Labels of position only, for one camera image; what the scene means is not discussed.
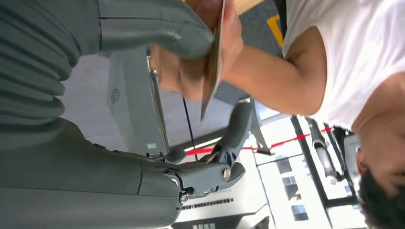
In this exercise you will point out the person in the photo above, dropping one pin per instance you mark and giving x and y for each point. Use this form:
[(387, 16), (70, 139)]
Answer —
[(348, 47)]

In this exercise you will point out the black equipment stand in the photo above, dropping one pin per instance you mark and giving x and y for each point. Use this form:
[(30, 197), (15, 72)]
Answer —
[(326, 158)]

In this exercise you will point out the black stanchion post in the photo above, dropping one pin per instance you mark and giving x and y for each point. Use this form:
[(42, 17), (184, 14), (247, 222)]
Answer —
[(188, 126)]

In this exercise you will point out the white counter with lettering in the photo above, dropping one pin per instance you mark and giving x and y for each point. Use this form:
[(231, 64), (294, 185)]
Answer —
[(240, 202)]

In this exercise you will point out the grey kiosk stand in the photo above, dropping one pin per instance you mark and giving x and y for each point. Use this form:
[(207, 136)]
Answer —
[(133, 104)]

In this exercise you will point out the black window frame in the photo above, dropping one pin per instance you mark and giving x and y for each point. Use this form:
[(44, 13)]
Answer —
[(308, 158)]

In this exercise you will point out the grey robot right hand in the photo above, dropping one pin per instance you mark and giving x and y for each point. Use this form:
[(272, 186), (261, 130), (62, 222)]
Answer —
[(79, 189)]

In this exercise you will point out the red barrier belt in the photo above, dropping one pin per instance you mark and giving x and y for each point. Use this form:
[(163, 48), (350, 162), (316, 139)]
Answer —
[(284, 142)]

